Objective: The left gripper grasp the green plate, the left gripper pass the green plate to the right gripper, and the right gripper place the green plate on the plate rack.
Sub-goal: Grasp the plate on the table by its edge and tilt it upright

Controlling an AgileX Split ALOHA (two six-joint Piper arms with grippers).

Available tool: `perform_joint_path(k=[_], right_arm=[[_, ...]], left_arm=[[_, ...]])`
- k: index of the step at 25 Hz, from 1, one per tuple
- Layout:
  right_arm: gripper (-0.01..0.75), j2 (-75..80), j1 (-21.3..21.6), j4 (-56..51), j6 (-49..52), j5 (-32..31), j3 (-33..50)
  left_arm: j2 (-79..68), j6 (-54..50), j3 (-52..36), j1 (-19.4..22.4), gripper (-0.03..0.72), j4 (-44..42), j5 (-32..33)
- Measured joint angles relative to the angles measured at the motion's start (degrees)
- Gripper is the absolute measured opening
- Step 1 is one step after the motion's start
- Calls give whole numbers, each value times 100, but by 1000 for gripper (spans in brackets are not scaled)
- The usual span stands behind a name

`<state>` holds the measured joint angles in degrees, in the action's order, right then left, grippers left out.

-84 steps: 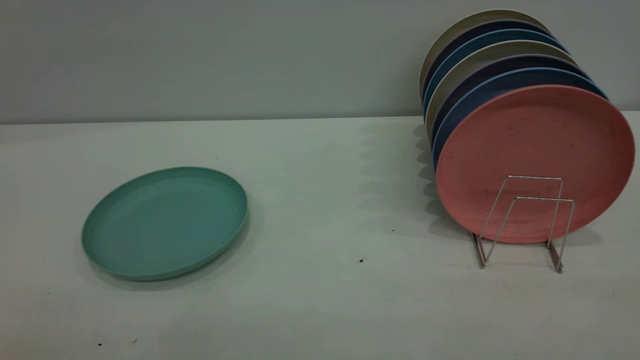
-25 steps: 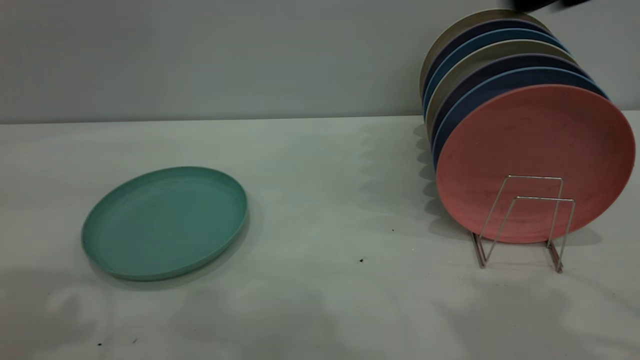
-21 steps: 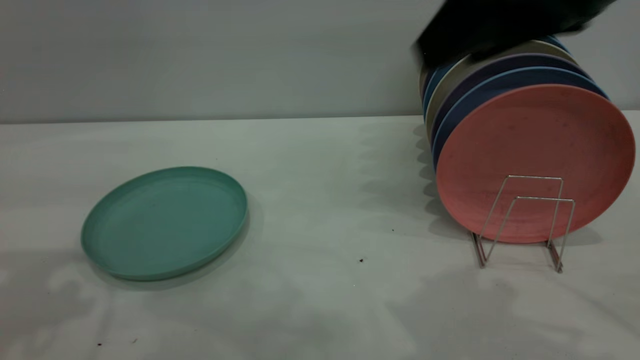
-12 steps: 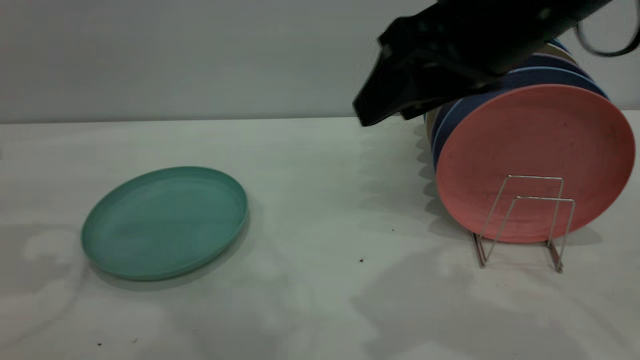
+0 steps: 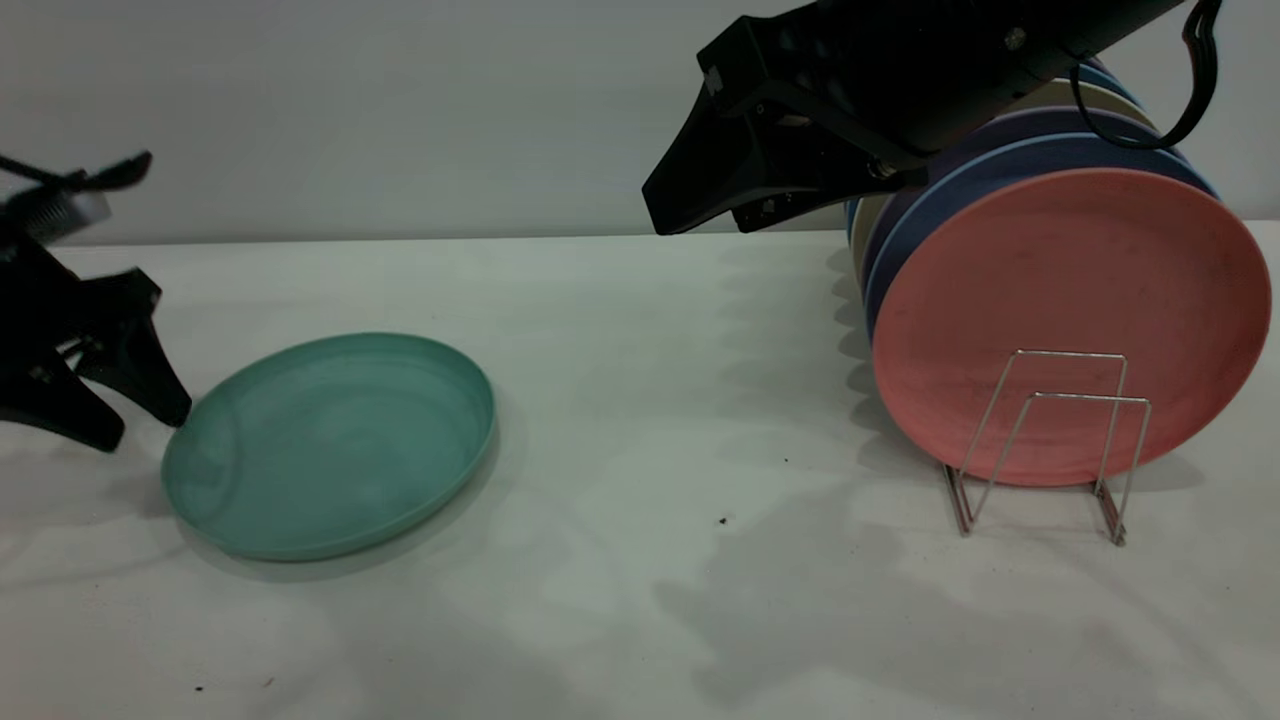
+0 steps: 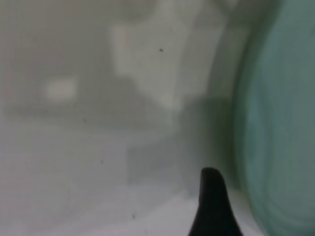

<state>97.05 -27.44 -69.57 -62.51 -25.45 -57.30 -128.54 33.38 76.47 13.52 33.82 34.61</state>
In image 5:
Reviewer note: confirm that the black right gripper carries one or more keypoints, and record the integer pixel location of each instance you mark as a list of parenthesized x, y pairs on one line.
[(860, 70)]

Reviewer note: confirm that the green round plate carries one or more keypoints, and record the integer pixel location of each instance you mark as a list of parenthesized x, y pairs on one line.
[(330, 450)]

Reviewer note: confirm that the beige round plate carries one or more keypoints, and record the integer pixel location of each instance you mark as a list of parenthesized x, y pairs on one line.
[(1090, 96)]

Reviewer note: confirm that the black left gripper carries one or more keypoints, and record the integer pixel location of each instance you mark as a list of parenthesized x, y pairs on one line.
[(35, 310)]

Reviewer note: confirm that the pink round plate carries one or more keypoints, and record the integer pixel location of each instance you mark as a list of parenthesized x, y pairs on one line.
[(1060, 290)]

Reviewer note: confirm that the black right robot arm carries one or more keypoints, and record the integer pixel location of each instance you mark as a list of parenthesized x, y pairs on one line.
[(1090, 35)]

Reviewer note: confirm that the dark purple round plate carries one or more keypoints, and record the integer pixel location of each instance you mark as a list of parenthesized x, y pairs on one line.
[(1010, 134)]

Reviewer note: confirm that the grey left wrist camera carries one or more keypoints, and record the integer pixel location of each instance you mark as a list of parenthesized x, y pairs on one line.
[(55, 210)]

